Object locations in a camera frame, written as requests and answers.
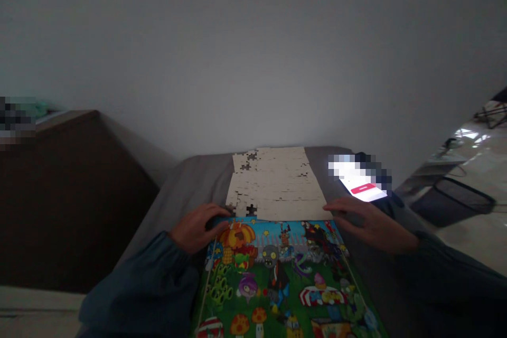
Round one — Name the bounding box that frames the person's right hand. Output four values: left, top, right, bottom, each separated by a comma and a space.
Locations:
323, 196, 420, 256

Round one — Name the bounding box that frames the person's left hand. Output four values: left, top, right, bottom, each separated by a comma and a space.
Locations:
169, 202, 235, 256

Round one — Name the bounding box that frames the smartphone with lit screen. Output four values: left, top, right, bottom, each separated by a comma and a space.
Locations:
328, 152, 393, 202

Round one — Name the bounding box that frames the grey bed sheet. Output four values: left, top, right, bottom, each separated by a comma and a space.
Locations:
79, 146, 440, 338

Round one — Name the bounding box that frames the white assembled jigsaw puzzle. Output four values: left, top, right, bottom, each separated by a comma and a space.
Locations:
224, 146, 334, 222

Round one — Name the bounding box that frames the colourful cartoon picture sheet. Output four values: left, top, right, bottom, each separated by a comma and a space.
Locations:
192, 217, 389, 338

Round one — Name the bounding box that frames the dark brown wooden cabinet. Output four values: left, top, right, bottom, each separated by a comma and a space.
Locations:
0, 109, 162, 295

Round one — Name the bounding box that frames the green crumpled object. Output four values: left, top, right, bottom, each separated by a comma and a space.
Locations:
33, 99, 54, 118

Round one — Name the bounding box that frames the black wire mesh bin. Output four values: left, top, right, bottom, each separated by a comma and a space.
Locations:
409, 176, 496, 229

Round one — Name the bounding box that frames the black cable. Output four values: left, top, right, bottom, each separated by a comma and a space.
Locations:
429, 138, 470, 177

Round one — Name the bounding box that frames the black wire stand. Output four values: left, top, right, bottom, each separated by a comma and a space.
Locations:
473, 99, 507, 130

